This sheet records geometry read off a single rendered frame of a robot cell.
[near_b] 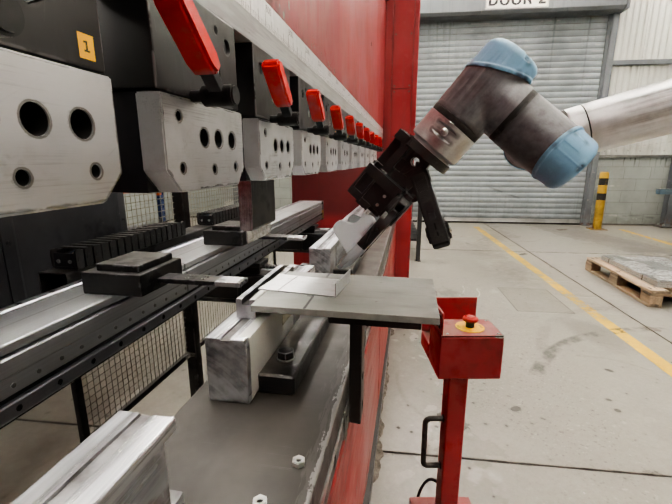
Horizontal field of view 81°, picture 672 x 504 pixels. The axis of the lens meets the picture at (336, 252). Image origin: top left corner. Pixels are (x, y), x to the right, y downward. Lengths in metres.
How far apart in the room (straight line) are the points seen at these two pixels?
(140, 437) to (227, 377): 0.20
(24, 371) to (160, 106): 0.42
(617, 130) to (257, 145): 0.50
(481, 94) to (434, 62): 7.64
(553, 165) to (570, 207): 8.18
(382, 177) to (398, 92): 2.23
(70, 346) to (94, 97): 0.46
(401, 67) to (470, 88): 2.26
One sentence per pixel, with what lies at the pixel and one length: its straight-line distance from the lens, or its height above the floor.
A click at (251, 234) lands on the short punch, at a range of 0.61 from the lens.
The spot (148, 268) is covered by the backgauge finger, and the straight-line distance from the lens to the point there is 0.74.
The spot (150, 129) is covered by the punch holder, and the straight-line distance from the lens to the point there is 0.35.
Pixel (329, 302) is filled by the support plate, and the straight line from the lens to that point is 0.58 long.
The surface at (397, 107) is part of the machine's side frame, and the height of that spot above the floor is 1.54.
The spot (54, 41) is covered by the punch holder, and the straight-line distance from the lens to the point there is 0.29.
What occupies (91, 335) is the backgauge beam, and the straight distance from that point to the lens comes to 0.72.
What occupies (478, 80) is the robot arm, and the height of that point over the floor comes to 1.30.
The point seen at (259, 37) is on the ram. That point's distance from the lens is 0.57.
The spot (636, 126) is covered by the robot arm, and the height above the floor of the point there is 1.25.
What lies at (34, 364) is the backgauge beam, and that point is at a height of 0.94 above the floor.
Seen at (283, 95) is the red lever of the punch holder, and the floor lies 1.28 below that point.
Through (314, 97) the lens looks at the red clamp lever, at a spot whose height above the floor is 1.30.
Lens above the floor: 1.20
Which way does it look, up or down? 13 degrees down
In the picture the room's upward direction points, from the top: straight up
